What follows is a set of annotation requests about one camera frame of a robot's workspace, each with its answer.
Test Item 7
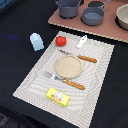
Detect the red tomato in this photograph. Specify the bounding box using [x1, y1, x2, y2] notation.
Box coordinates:
[56, 36, 66, 46]

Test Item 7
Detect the yellow butter box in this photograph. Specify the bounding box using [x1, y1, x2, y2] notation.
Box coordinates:
[46, 88, 70, 107]

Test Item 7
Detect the white salt shaker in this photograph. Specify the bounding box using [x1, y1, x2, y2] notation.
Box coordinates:
[77, 35, 87, 49]

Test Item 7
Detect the light blue cup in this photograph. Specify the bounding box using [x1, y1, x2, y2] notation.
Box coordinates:
[30, 33, 44, 51]

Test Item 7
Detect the round wooden plate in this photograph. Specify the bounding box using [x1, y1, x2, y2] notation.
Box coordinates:
[55, 55, 83, 79]

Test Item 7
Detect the beige woven placemat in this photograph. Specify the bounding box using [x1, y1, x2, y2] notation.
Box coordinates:
[13, 31, 114, 128]

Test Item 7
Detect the tall grey pot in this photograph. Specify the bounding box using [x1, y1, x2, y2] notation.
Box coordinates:
[56, 0, 83, 19]

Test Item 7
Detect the brown stove board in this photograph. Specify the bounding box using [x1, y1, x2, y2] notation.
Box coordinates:
[48, 0, 128, 43]

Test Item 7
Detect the cream bowl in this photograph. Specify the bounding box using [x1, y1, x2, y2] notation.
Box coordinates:
[116, 4, 128, 30]

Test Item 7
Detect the fork with wooden handle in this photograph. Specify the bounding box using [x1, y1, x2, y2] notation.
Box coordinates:
[44, 72, 85, 90]

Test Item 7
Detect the knife with wooden handle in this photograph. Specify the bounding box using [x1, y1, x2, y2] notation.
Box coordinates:
[58, 50, 97, 63]

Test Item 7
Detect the grey saucepan with handle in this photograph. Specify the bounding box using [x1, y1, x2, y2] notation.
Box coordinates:
[81, 0, 111, 26]

